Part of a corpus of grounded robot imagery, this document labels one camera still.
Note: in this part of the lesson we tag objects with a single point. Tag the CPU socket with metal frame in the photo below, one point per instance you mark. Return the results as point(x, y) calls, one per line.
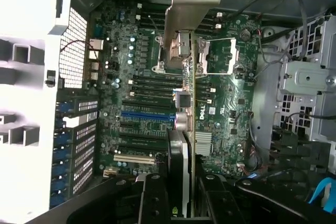
point(219, 54)
point(161, 58)

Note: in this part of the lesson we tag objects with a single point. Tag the metal disk bay cage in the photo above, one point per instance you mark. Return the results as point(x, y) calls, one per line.
point(307, 77)

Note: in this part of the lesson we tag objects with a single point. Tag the black expansion slot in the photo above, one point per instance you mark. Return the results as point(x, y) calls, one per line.
point(148, 105)
point(143, 139)

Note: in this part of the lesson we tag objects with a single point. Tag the white expansion slot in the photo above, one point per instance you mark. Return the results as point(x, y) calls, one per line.
point(134, 159)

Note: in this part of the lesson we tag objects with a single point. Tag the silver finned chipset heatsink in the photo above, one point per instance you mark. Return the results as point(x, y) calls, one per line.
point(203, 142)

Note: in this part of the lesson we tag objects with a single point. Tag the blue expansion slot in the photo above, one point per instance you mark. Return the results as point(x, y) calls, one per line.
point(147, 117)

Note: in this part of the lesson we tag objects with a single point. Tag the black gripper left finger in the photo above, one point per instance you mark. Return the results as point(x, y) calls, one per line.
point(152, 200)

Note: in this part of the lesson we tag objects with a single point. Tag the black RAM slot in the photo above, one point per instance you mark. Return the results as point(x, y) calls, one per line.
point(157, 87)
point(152, 94)
point(157, 81)

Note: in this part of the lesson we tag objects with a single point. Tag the green Dell motherboard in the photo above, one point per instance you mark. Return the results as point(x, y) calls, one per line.
point(231, 119)

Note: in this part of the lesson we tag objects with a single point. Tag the grey metal PC case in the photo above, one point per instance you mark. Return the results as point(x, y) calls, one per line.
point(262, 95)

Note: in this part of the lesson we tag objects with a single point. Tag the aluminium slat table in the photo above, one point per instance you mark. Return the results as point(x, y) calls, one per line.
point(18, 90)

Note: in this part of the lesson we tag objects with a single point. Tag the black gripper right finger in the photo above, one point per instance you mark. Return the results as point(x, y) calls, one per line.
point(220, 203)

